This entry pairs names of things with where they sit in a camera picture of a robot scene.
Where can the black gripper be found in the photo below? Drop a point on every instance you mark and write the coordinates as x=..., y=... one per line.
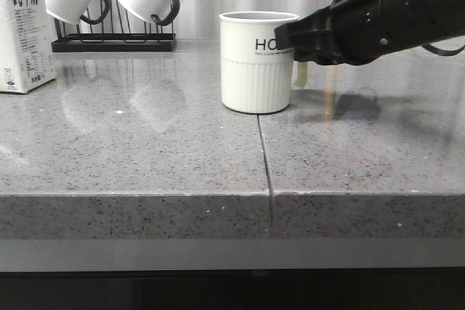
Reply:
x=344, y=32

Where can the white blue milk carton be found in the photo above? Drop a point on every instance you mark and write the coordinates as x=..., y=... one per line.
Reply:
x=26, y=50

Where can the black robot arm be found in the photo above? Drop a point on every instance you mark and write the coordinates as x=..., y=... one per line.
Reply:
x=412, y=23

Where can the cream HOME ceramic mug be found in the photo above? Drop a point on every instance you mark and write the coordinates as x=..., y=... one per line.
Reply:
x=255, y=73

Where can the black wire mug rack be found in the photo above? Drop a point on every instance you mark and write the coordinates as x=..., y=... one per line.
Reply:
x=120, y=31

